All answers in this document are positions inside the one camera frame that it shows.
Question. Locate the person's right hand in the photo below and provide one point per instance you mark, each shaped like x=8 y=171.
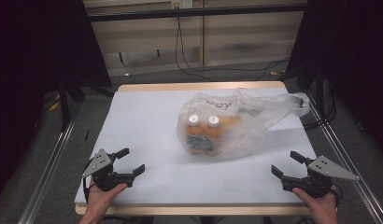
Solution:
x=322 y=207

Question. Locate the translucent plastic bag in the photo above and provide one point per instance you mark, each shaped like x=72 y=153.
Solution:
x=258 y=124

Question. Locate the black horizontal bar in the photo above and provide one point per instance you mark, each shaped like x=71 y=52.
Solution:
x=195 y=12

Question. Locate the aluminium rail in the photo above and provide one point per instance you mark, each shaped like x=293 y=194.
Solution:
x=49 y=168
x=351 y=168

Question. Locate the person's left hand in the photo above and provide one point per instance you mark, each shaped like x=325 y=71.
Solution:
x=99 y=200

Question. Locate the dark curtain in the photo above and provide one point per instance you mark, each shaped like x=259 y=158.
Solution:
x=31 y=77
x=357 y=62

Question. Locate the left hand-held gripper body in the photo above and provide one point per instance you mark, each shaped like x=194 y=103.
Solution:
x=103 y=179

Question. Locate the black metal stand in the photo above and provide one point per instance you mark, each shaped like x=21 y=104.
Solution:
x=64 y=102
x=319 y=93

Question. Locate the white table mat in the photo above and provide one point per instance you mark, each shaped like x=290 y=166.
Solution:
x=133 y=124

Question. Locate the wooden table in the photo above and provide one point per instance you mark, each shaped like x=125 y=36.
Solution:
x=195 y=86

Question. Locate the white power outlet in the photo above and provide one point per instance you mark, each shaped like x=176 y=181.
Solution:
x=181 y=3

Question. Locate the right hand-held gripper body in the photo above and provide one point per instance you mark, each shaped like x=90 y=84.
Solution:
x=319 y=182

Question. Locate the yellow floor tape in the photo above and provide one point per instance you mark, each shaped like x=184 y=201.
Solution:
x=54 y=106

